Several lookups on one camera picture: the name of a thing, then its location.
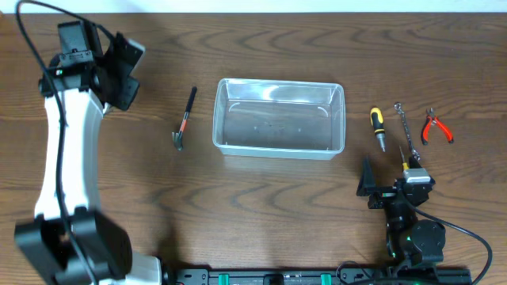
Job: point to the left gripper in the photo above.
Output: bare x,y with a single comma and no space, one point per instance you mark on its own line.
128,86

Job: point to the yellow black stubby screwdriver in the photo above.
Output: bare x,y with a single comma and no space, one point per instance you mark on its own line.
377,122

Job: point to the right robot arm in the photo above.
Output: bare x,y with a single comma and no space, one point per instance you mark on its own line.
413,243

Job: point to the thin black yellow screwdriver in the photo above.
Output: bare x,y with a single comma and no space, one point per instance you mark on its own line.
405,165

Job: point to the silver combination wrench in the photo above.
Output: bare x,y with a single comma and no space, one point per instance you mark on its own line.
413,151

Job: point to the black mounting rail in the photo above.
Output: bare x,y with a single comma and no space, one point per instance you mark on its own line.
344,275

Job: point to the clear plastic container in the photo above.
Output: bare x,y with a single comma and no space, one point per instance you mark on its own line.
279,119

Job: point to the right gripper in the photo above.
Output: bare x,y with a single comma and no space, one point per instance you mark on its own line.
367,188

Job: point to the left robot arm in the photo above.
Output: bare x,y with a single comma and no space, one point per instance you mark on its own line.
70,240

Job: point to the small black-handled hammer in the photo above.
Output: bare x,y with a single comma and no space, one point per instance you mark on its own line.
177,136

